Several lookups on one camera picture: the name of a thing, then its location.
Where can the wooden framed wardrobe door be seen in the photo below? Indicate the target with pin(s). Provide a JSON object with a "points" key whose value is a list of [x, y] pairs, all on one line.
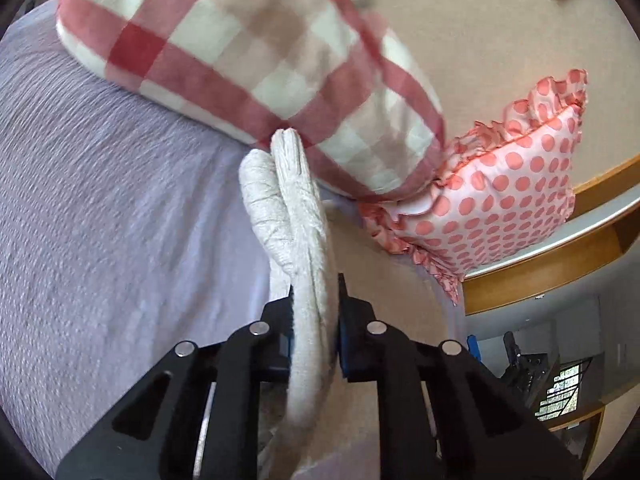
{"points": [[602, 228]]}

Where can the blue tipped left gripper right finger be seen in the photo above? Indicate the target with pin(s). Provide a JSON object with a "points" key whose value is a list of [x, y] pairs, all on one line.
{"points": [[473, 347]]}

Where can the lavender textured bed sheet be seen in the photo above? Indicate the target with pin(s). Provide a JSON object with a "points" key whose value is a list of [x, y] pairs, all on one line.
{"points": [[123, 232]]}

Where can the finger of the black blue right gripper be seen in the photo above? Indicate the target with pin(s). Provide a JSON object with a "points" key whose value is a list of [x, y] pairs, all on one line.
{"points": [[442, 414]]}

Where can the pink polka dot ruffled pillow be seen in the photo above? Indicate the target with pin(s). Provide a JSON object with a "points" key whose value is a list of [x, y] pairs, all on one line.
{"points": [[503, 186]]}

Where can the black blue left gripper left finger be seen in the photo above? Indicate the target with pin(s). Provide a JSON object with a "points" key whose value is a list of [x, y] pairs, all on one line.
{"points": [[195, 413]]}

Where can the red white plaid pillow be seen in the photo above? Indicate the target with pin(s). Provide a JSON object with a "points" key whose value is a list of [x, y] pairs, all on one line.
{"points": [[370, 122]]}

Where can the beige cable-knit sweater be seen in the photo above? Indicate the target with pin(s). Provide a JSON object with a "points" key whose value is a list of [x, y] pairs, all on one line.
{"points": [[288, 218]]}

